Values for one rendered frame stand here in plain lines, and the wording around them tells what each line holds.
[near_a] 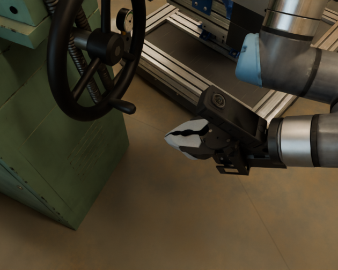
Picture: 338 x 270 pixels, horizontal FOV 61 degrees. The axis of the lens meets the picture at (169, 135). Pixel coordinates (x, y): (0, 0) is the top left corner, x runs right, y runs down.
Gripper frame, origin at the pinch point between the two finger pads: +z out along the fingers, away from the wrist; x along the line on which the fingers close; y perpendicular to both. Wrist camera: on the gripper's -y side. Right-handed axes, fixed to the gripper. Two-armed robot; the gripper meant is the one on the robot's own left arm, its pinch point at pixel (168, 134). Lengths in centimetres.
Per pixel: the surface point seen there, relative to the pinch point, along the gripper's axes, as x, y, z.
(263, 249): 5, 80, 5
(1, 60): 0.7, -23.1, 25.5
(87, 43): 6.8, -18.4, 9.9
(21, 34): 1.2, -25.9, 14.5
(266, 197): 27, 79, 7
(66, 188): -5, 20, 51
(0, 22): 2.3, -28.4, 18.4
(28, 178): -11.1, 2.7, 41.6
